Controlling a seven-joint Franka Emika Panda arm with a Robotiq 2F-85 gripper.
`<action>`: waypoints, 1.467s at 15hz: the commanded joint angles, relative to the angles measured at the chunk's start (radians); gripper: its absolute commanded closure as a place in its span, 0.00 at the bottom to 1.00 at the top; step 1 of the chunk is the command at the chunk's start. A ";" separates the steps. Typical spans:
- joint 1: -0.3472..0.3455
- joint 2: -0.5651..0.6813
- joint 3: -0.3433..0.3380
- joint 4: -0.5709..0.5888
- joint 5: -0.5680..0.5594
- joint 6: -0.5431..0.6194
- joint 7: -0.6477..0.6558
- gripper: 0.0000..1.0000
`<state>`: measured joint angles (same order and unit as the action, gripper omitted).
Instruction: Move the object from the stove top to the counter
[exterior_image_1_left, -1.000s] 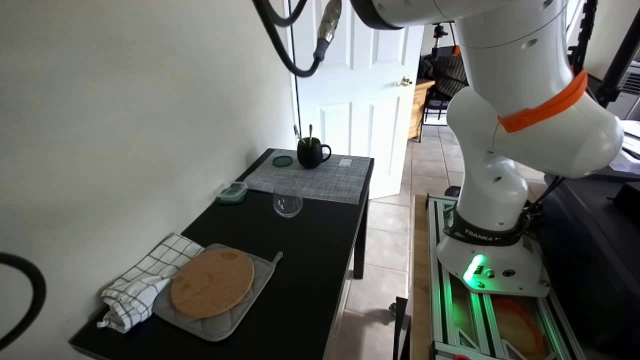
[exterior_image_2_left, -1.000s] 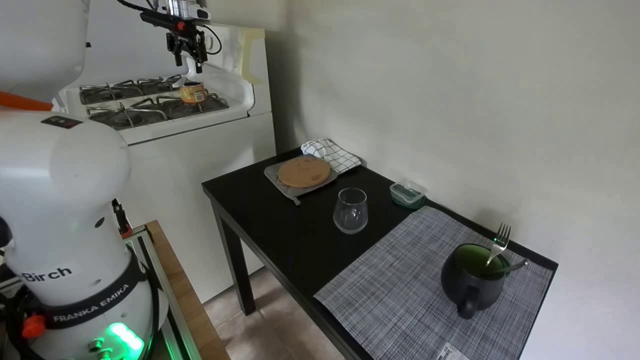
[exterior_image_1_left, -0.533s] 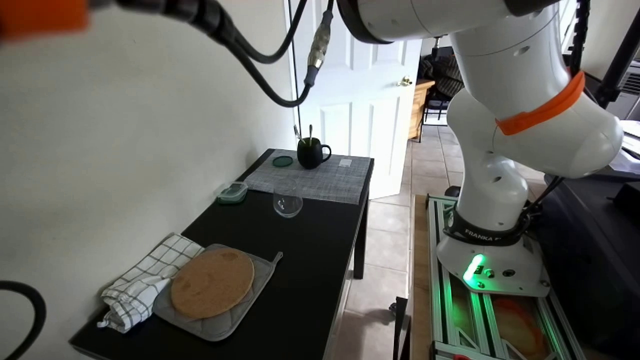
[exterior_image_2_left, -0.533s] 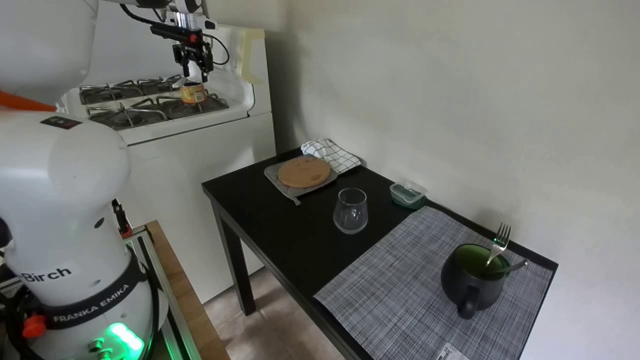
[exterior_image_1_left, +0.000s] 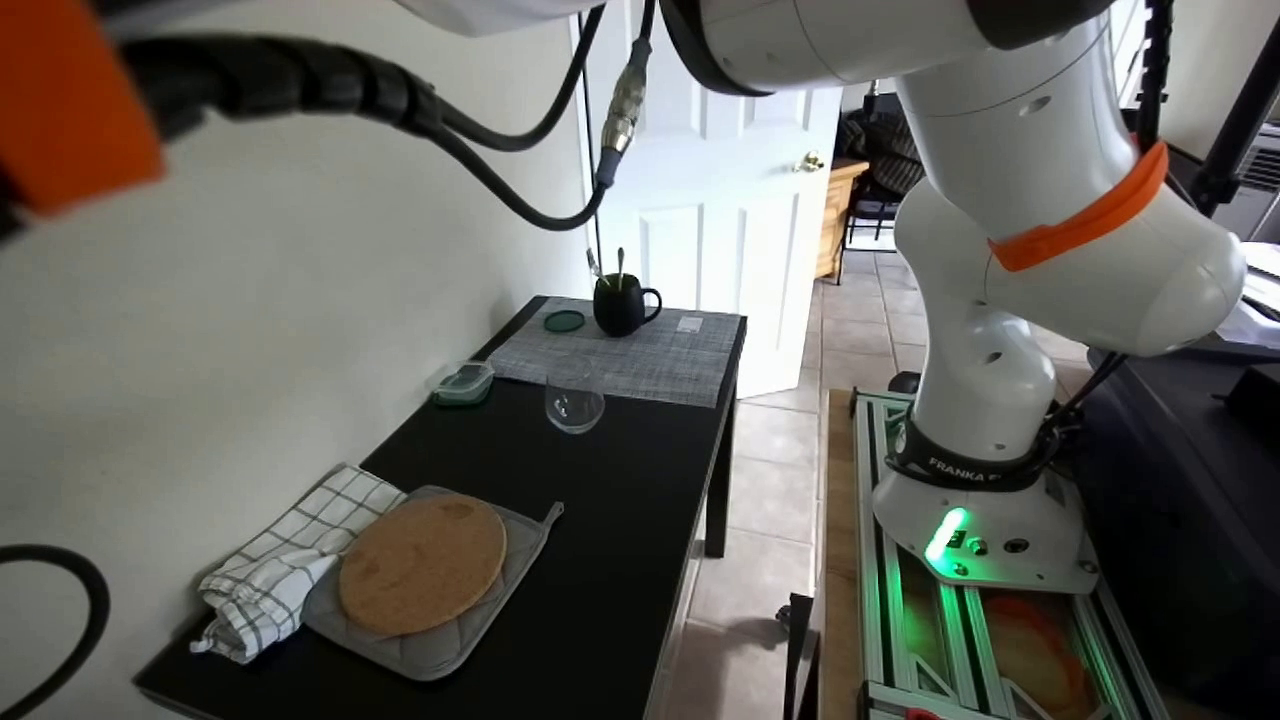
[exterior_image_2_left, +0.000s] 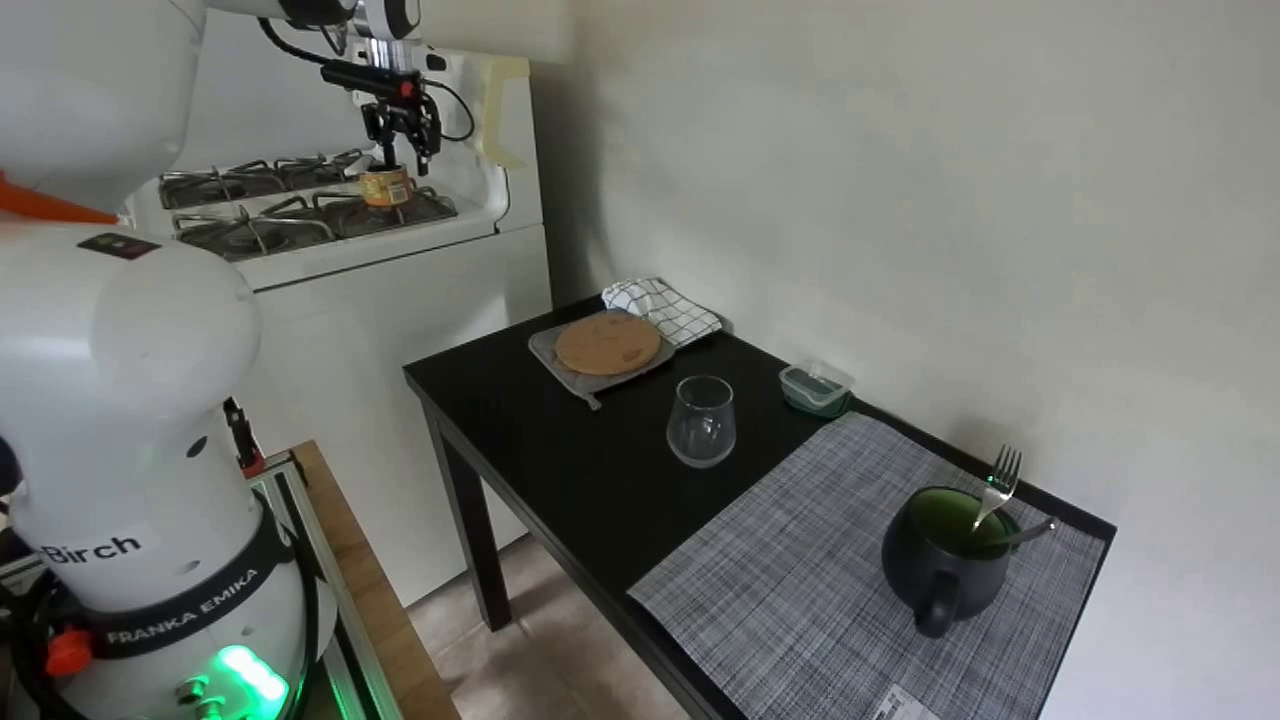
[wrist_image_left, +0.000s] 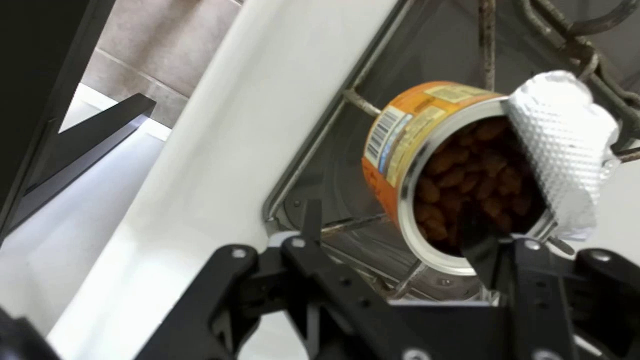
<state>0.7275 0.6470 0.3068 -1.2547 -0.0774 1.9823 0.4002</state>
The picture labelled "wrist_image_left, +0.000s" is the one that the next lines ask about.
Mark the rusty stove grate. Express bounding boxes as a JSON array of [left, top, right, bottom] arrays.
[[320, 0, 640, 301]]

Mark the black furniture frame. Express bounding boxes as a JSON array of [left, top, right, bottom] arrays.
[[0, 0, 157, 246]]

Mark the steel stove top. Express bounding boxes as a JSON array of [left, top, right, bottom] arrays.
[[262, 0, 640, 306]]

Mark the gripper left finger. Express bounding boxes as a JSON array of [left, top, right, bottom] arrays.
[[134, 199, 432, 360]]

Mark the orange can of nuts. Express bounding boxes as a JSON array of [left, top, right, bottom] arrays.
[[361, 70, 622, 277]]

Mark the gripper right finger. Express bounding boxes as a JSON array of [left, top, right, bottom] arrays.
[[459, 200, 640, 360]]

